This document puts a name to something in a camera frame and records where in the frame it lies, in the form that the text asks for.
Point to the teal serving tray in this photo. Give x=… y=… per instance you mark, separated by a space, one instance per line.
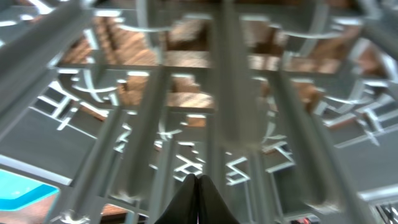
x=18 y=192

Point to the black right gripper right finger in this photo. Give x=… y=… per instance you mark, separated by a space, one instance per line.
x=212 y=208

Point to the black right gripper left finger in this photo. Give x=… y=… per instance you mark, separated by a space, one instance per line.
x=183 y=208

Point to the grey dish rack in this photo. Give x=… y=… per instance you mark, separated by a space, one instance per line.
x=293 y=108

